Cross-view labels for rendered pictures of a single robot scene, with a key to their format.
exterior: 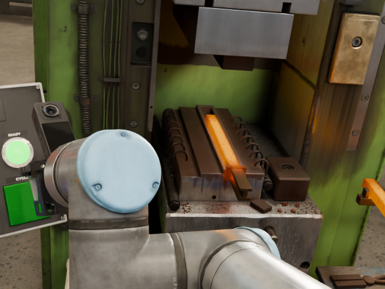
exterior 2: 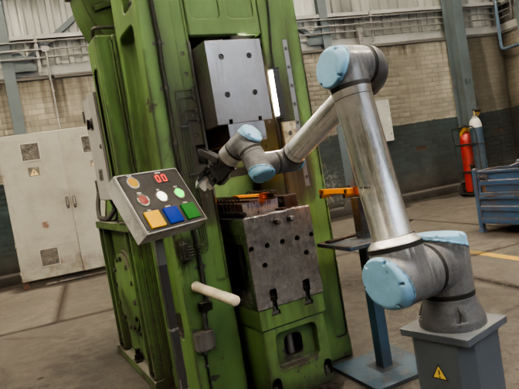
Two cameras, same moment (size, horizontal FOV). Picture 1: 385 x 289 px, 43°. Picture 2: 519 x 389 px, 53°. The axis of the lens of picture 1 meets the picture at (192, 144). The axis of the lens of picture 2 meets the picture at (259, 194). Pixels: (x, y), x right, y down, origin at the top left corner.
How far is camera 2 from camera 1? 1.58 m
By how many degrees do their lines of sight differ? 27
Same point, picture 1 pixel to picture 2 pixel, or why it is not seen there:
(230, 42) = not seen: hidden behind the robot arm
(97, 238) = (253, 149)
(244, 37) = not seen: hidden behind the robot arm
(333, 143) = (299, 184)
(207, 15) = (232, 127)
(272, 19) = (256, 123)
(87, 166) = (244, 130)
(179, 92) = not seen: hidden behind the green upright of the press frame
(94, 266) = (256, 155)
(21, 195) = (188, 208)
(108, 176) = (250, 132)
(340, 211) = (316, 221)
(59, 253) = (186, 282)
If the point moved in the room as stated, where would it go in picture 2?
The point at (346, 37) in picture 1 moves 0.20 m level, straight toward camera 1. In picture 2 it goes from (285, 132) to (288, 129)
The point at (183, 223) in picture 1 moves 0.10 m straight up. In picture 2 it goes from (251, 221) to (247, 201)
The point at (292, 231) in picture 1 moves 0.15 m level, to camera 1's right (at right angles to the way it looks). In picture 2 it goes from (299, 216) to (326, 211)
